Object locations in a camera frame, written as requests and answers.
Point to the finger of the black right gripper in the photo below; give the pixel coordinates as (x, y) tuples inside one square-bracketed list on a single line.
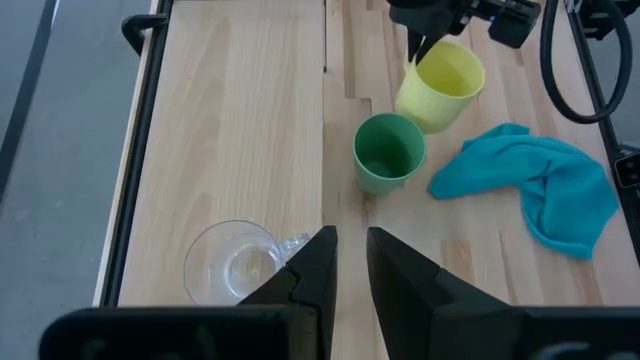
[(413, 42), (427, 44)]

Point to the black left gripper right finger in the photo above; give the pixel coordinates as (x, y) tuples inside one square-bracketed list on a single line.
[(405, 290)]

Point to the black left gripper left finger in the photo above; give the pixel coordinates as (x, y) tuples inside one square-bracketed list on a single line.
[(310, 280)]

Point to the yellow plastic mug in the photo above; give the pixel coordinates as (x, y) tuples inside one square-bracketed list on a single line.
[(430, 107)]

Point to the clear glass mug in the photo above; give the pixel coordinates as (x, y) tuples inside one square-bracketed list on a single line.
[(225, 260)]

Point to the green plastic cup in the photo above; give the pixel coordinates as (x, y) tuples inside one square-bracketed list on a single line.
[(387, 150)]

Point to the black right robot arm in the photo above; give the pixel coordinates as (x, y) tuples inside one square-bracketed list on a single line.
[(595, 22)]

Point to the teal knitted cloth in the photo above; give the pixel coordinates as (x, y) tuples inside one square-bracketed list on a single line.
[(550, 190)]

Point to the black curved clamp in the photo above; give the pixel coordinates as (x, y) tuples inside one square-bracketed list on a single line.
[(131, 27)]

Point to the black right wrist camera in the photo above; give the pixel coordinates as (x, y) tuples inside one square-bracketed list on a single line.
[(515, 22)]

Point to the black aluminium table rail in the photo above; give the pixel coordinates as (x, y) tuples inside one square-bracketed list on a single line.
[(631, 220)]

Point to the small black camera box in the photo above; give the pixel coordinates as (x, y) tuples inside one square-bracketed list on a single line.
[(629, 170)]

